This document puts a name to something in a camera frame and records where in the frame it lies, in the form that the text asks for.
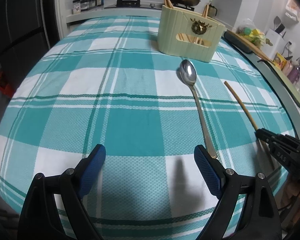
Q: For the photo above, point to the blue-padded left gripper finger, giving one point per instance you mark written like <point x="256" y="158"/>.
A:
<point x="39" y="217"/>

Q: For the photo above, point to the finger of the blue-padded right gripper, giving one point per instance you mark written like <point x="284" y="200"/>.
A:
<point x="259" y="218"/>

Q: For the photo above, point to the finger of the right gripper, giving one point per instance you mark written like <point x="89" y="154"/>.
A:
<point x="267" y="136"/>

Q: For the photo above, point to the purple cup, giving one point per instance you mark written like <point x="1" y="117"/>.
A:
<point x="294" y="74"/>

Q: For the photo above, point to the yellow packet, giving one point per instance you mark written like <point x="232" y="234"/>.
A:
<point x="279" y="61"/>

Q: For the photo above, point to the white knife block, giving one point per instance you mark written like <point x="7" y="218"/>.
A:
<point x="278" y="44"/>

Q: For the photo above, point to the wooden cutting board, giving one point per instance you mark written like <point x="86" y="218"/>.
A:
<point x="251" y="46"/>

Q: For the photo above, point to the metal spoon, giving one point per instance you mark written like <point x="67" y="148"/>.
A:
<point x="188" y="75"/>

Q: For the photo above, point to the plastic bag with sponges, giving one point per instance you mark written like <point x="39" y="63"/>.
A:
<point x="249" y="31"/>

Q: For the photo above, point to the hanging snack bag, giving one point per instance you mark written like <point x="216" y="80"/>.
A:
<point x="292" y="10"/>

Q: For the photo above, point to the cream utensil holder box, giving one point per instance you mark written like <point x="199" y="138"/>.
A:
<point x="188" y="34"/>

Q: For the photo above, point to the glass teapot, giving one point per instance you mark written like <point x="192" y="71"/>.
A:
<point x="212" y="10"/>

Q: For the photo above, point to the teal white plaid tablecloth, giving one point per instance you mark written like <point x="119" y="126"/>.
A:
<point x="107" y="83"/>

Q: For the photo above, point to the black refrigerator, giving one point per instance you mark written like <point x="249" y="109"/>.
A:
<point x="28" y="30"/>

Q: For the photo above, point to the spice jar white label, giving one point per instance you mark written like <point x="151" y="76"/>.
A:
<point x="76" y="6"/>

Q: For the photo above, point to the spice jar rack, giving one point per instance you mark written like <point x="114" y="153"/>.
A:
<point x="85" y="6"/>

